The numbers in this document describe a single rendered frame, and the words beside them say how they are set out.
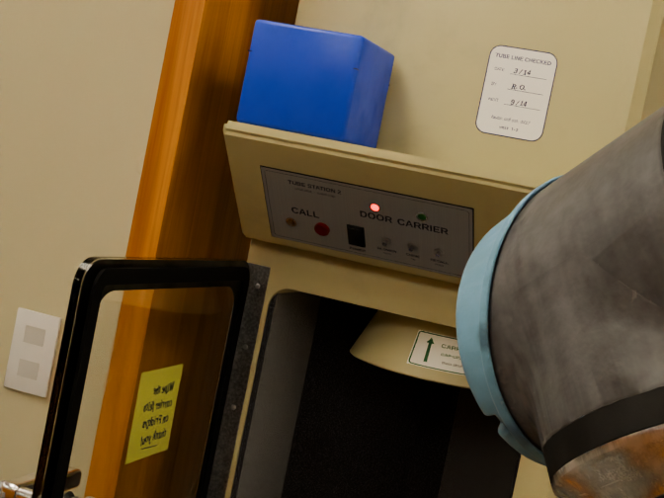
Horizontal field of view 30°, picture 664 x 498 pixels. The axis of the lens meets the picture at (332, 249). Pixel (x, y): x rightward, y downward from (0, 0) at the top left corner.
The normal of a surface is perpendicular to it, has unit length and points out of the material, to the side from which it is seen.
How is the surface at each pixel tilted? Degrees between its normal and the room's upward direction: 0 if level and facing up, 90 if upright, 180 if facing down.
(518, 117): 90
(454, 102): 90
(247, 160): 135
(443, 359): 67
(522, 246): 78
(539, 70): 90
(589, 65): 90
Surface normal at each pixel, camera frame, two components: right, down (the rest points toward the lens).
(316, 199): -0.36, 0.69
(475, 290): -0.85, -0.26
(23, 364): -0.32, -0.01
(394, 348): -0.48, -0.47
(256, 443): 0.93, 0.21
